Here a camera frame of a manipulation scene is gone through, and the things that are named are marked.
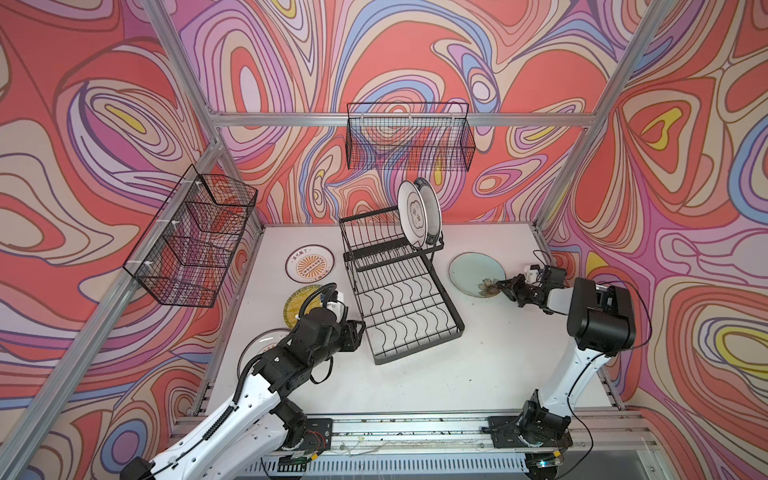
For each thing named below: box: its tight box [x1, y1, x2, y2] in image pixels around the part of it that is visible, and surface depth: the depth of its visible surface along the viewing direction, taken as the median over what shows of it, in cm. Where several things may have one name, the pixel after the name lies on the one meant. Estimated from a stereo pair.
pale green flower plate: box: [448, 251, 506, 299], surface depth 106 cm
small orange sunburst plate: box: [285, 244, 335, 284], surface depth 110 cm
